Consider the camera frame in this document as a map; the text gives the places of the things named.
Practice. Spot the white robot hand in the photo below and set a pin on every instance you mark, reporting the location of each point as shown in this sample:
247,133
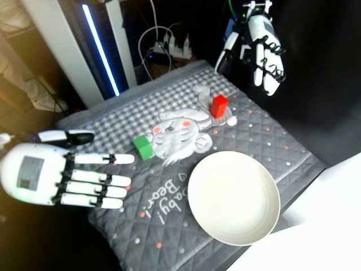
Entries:
31,172
265,31

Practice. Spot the red cube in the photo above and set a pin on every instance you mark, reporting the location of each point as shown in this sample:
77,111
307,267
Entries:
218,107

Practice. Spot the green cube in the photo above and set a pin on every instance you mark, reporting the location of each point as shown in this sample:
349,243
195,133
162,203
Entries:
144,148

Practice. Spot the cream round plate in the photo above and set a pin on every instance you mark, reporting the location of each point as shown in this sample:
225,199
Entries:
234,197

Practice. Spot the white power strip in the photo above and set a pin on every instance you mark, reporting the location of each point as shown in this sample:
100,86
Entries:
176,50

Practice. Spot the grey bear print quilt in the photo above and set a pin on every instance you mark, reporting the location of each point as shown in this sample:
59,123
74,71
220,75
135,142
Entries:
135,226

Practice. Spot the white column with blue light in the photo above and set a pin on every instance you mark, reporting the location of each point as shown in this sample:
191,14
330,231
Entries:
56,42

